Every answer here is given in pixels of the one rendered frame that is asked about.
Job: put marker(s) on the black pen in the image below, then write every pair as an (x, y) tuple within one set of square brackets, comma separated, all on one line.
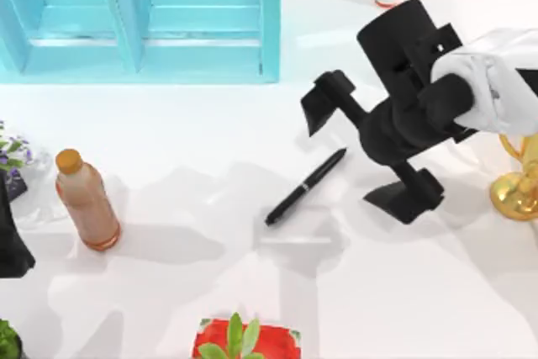
[(307, 186)]

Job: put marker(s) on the gold trophy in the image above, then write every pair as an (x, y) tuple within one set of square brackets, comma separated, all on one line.
[(515, 197)]

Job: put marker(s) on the light blue rack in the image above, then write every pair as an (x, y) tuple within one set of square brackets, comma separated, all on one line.
[(202, 22)]

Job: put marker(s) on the succulent in red pot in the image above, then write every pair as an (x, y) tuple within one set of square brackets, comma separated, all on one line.
[(269, 340)]

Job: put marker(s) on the brown bottle with orange cap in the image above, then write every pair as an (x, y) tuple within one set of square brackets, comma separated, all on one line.
[(88, 207)]

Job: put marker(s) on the purple flower plant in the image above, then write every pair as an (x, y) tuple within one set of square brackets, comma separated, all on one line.
[(12, 153)]

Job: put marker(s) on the green leafy plant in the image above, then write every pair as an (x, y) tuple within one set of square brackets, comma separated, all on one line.
[(7, 340)]

